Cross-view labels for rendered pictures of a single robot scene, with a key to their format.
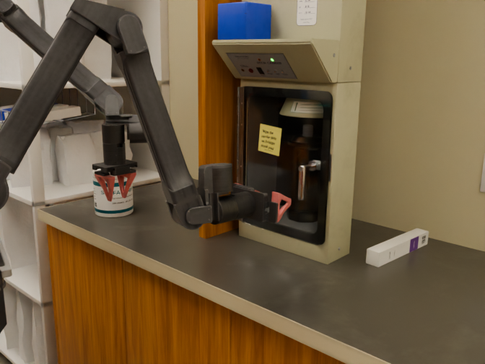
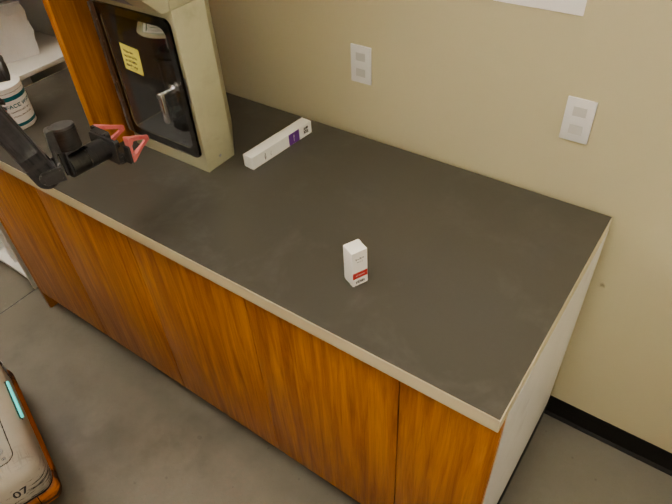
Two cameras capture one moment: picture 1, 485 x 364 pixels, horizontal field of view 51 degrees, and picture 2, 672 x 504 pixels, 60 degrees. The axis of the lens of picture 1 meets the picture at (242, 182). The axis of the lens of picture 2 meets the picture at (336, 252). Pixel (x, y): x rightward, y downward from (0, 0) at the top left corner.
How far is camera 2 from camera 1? 0.67 m
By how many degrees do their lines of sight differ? 29
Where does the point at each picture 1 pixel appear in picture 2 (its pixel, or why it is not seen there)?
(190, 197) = (39, 163)
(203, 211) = (55, 173)
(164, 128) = not seen: outside the picture
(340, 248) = (221, 155)
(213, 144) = (81, 62)
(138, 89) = not seen: outside the picture
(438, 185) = (320, 71)
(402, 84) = not seen: outside the picture
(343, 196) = (212, 110)
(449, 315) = (290, 219)
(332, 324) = (190, 243)
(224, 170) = (65, 132)
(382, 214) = (281, 97)
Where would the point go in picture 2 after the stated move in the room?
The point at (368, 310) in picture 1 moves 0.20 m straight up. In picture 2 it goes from (225, 223) to (211, 159)
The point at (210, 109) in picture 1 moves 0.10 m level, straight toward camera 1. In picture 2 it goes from (65, 28) to (60, 43)
